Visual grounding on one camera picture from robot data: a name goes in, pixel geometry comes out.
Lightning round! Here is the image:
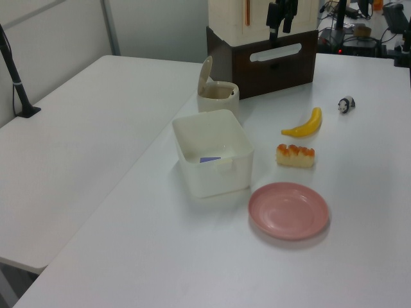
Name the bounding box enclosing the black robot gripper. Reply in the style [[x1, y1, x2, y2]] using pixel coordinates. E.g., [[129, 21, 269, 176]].
[[266, 0, 298, 42]]

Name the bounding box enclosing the cream trash can flip lid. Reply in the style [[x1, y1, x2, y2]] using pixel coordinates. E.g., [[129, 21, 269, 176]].
[[197, 56, 214, 96]]

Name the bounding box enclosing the cream trash can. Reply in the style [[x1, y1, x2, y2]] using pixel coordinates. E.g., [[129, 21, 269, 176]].
[[196, 56, 240, 117]]

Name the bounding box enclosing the dark brown drawer box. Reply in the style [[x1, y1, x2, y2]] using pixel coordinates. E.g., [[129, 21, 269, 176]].
[[205, 25, 319, 101]]

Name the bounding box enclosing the cream plastic storage box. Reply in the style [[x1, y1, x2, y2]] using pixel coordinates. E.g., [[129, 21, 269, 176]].
[[207, 0, 320, 46]]

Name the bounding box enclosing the black monitor stand pole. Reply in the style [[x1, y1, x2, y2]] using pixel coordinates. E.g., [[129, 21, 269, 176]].
[[333, 0, 349, 31]]

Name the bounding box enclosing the black device with red light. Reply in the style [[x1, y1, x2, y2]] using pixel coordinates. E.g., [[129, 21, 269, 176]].
[[319, 27, 381, 56]]

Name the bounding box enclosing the black and white panda figurine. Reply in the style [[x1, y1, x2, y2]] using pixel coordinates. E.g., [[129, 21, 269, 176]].
[[337, 96, 356, 116]]

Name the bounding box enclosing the yellow toy banana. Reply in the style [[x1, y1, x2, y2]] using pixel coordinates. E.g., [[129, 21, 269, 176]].
[[281, 107, 322, 139]]

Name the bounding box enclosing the black clamp stand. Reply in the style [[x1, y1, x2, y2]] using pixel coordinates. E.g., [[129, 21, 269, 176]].
[[387, 19, 411, 69]]

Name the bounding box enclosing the toy bread with orange topping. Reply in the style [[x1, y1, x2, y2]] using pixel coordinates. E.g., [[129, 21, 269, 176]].
[[275, 143, 316, 169]]

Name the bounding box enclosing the white square plastic box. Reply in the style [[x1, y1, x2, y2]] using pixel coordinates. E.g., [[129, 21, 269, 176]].
[[171, 108, 255, 198]]

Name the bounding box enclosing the pink round plate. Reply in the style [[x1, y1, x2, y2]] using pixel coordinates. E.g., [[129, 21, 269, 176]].
[[247, 182, 331, 241]]

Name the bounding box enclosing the white drawer handle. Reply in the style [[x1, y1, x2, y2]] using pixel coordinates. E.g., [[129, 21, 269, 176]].
[[249, 43, 303, 63]]

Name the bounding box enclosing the black camera stand pole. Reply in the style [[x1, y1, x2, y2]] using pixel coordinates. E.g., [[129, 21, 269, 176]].
[[0, 23, 42, 119]]

